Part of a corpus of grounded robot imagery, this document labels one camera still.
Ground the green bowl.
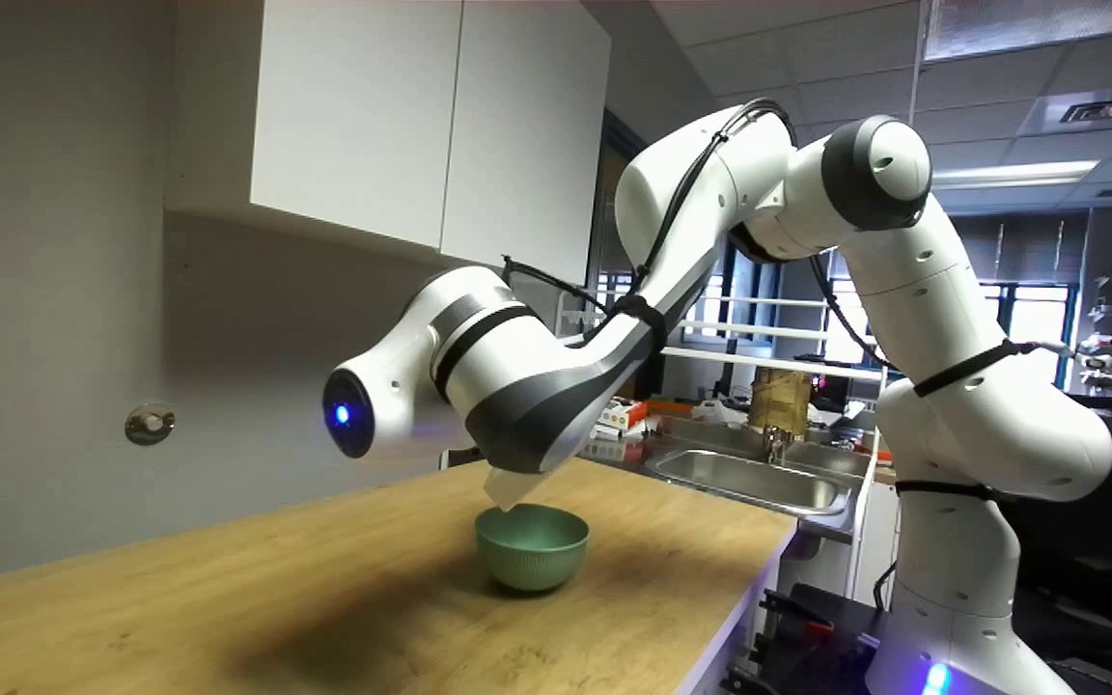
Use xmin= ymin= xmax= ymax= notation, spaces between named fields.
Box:
xmin=470 ymin=503 xmax=595 ymax=599

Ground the steel sink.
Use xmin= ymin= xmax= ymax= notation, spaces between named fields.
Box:
xmin=580 ymin=418 xmax=884 ymax=539

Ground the ceiling light panel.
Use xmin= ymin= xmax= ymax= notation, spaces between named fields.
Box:
xmin=929 ymin=159 xmax=1105 ymax=197

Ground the black office chair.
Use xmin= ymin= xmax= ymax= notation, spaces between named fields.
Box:
xmin=1005 ymin=420 xmax=1112 ymax=674

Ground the ceiling air vent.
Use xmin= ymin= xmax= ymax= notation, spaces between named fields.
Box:
xmin=1021 ymin=87 xmax=1112 ymax=140

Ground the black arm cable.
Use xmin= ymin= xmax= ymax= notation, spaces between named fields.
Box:
xmin=496 ymin=95 xmax=800 ymax=346

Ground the white wall cabinet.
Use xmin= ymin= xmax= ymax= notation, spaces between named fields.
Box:
xmin=167 ymin=0 xmax=612 ymax=290

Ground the round wall knob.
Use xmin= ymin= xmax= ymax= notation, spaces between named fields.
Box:
xmin=124 ymin=396 xmax=181 ymax=451

